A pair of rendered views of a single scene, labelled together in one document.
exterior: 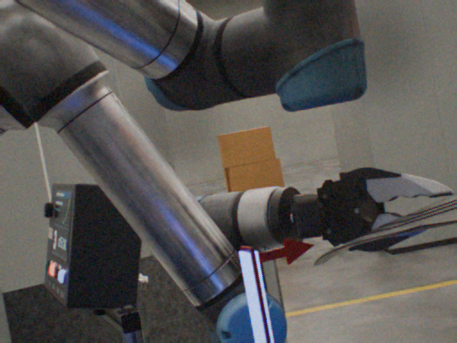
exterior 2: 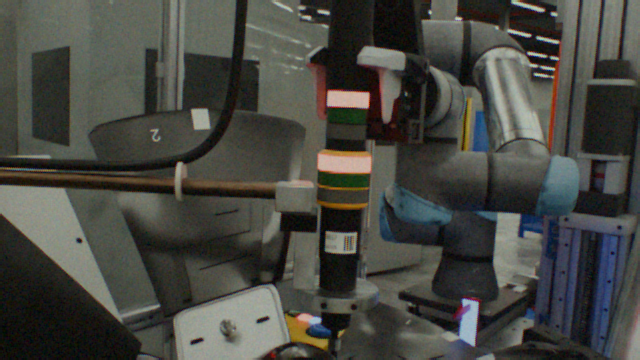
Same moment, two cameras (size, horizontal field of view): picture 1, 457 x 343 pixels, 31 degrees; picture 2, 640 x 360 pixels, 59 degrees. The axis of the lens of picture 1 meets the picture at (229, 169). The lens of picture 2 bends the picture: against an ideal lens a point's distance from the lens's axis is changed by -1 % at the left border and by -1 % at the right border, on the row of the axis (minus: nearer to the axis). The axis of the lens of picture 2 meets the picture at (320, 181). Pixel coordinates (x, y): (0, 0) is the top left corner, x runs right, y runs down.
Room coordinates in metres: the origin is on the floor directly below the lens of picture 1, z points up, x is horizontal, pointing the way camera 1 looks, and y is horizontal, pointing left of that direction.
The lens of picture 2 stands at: (1.19, -0.62, 1.43)
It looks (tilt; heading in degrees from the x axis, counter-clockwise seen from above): 7 degrees down; 144
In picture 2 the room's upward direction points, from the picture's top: 3 degrees clockwise
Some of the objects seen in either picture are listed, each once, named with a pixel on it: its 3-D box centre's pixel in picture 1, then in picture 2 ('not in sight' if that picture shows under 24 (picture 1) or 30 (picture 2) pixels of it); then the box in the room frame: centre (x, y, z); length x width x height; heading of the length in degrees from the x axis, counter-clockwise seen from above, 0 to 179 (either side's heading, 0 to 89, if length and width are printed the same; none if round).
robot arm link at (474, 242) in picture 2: not in sight; (467, 221); (0.35, 0.41, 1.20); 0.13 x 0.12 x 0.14; 46
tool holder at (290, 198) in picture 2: not in sight; (328, 243); (0.81, -0.34, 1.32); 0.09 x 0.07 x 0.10; 55
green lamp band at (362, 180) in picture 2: not in sight; (343, 177); (0.82, -0.33, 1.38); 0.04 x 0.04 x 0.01
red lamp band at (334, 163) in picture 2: not in sight; (344, 162); (0.82, -0.33, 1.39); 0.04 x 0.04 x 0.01
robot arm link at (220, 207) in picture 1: (218, 226); not in sight; (1.03, 0.03, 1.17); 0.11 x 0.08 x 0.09; 57
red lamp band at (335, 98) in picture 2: not in sight; (348, 99); (0.82, -0.33, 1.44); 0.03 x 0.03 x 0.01
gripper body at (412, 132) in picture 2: not in sight; (391, 98); (0.75, -0.22, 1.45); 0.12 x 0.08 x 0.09; 120
